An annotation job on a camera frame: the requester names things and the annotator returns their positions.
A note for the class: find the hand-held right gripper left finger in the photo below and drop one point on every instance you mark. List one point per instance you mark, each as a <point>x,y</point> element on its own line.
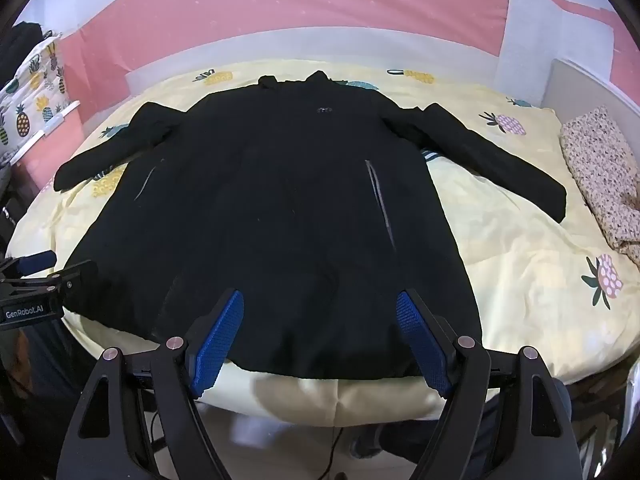
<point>220,340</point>

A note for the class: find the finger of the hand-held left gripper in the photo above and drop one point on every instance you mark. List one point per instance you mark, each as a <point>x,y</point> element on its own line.
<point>75,280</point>
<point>37,261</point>

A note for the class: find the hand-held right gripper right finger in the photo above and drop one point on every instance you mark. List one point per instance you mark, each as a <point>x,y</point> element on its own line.
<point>422,340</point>

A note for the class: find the black jacket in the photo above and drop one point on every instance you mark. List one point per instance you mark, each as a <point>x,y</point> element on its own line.
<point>275,210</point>

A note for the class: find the yellow pineapple print blanket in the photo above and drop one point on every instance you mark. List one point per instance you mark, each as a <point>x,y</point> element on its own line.
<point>525,260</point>

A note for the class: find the white pineapple print cloth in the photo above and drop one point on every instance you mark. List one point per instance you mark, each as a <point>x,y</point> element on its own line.
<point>30,105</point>

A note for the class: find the dark cloth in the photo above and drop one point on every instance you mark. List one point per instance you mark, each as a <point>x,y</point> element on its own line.
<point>20,50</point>

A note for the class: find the floral pillow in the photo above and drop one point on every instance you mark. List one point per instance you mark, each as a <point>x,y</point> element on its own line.
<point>600,170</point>

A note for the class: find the white bed side board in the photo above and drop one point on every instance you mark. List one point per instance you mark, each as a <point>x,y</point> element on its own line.
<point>350,55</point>

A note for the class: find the white headboard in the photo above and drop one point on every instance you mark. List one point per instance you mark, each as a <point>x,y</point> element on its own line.
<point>585,90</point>

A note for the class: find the pink starred wall cloth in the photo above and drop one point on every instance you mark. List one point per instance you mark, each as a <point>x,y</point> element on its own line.
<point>300,0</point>

